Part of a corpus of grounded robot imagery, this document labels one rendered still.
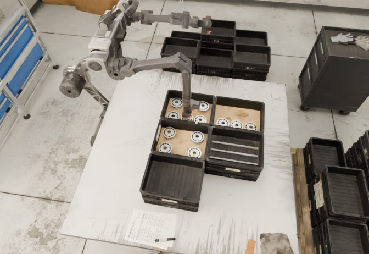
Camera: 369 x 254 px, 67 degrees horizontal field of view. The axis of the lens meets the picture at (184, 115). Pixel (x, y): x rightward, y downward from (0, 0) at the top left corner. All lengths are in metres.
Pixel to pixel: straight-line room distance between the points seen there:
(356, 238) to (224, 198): 1.10
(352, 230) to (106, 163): 2.00
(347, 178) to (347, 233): 0.43
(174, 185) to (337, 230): 1.37
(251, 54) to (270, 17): 1.58
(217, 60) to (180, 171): 1.72
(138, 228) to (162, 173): 0.40
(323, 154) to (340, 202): 0.60
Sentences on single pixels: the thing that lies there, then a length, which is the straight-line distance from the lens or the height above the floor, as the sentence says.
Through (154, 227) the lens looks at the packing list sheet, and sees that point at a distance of 2.08.
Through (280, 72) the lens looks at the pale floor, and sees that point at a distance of 3.98.
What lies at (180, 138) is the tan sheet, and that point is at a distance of 2.19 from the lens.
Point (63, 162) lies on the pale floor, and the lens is 3.29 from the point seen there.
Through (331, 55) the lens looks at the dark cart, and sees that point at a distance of 3.01.
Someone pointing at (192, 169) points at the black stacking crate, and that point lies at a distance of 2.07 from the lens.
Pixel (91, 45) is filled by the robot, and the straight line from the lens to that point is 1.92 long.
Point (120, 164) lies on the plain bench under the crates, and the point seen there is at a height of 0.70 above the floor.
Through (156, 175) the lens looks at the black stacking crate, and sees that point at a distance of 2.06.
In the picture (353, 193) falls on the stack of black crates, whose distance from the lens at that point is 2.73.
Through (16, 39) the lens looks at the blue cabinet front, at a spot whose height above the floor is 0.75.
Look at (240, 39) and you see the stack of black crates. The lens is 3.73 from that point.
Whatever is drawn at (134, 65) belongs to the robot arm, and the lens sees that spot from 1.80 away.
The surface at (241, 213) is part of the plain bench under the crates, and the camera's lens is 2.13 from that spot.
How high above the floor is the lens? 2.71
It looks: 54 degrees down
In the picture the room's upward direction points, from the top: 1 degrees counter-clockwise
